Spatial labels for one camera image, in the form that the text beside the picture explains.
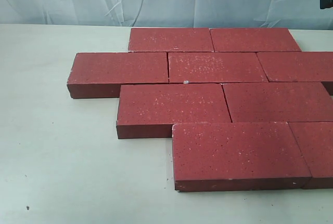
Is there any white backdrop cloth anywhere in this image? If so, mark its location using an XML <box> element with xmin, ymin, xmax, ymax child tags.
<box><xmin>1</xmin><ymin>0</ymin><xmax>332</xmax><ymax>30</ymax></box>

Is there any red brick with white speckles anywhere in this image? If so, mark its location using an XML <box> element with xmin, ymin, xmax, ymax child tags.
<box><xmin>168</xmin><ymin>52</ymin><xmax>268</xmax><ymax>83</ymax></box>

